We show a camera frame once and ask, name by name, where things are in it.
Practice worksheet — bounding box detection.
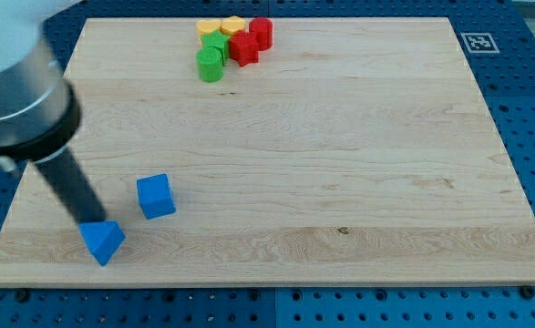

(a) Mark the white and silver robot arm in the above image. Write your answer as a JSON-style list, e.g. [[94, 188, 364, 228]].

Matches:
[[0, 0, 81, 172]]

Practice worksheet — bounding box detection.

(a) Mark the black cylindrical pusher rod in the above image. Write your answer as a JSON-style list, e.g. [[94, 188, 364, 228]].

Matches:
[[34, 147, 107, 224]]

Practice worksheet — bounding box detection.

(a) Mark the red cylinder block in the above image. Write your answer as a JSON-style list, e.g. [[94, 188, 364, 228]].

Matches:
[[249, 17, 273, 51]]

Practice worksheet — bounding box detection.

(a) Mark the white fiducial marker tag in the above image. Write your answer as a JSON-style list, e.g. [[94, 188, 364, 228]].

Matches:
[[460, 32, 499, 54]]

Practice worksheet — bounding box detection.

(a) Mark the yellow heart block right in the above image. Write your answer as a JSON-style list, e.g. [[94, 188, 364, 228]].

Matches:
[[221, 15, 246, 36]]

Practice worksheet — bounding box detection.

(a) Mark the green star block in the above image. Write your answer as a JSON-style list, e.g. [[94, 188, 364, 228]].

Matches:
[[201, 30, 231, 66]]

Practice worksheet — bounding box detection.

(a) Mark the red star block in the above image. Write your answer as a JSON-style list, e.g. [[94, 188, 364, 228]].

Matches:
[[229, 30, 259, 67]]

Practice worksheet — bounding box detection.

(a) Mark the blue triangle block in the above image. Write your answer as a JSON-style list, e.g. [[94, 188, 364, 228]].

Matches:
[[78, 220, 126, 266]]

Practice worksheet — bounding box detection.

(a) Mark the yellow heart block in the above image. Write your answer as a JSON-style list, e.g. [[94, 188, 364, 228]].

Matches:
[[221, 15, 246, 36], [195, 19, 221, 44]]

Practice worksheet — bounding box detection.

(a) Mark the light wooden board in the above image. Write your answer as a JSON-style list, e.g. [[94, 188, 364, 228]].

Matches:
[[0, 17, 535, 289]]

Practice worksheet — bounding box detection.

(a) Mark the green cylinder block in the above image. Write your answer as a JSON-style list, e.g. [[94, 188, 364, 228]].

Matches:
[[196, 47, 223, 82]]

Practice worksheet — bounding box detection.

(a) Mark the blue cube block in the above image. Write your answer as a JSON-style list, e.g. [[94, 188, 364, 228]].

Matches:
[[137, 173, 176, 220]]

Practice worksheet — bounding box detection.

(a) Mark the yellow heart block left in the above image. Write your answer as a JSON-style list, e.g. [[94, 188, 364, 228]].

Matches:
[[195, 19, 221, 44]]

